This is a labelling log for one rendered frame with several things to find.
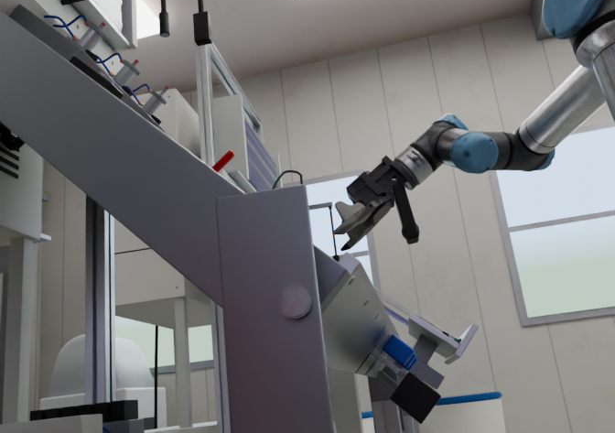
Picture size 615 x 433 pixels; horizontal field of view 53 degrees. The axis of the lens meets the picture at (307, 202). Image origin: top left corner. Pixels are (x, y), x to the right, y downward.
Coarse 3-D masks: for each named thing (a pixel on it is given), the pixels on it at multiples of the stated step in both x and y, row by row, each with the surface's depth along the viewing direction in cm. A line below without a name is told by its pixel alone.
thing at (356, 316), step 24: (360, 264) 37; (360, 288) 42; (336, 312) 40; (360, 312) 48; (384, 312) 60; (336, 336) 45; (360, 336) 56; (384, 336) 73; (336, 360) 52; (360, 360) 66
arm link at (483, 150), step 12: (444, 132) 121; (456, 132) 118; (468, 132) 115; (480, 132) 117; (492, 132) 119; (444, 144) 119; (456, 144) 115; (468, 144) 112; (480, 144) 112; (492, 144) 113; (504, 144) 117; (444, 156) 119; (456, 156) 115; (468, 156) 113; (480, 156) 113; (492, 156) 114; (504, 156) 117; (468, 168) 114; (480, 168) 114; (492, 168) 119
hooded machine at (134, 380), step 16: (80, 336) 406; (64, 352) 404; (80, 352) 401; (128, 352) 418; (64, 368) 401; (80, 368) 398; (128, 368) 408; (144, 368) 427; (64, 384) 398; (80, 384) 395; (128, 384) 397; (144, 384) 416; (48, 400) 394; (64, 400) 391; (80, 400) 388; (144, 400) 400; (160, 400) 420; (144, 416) 396; (160, 416) 417
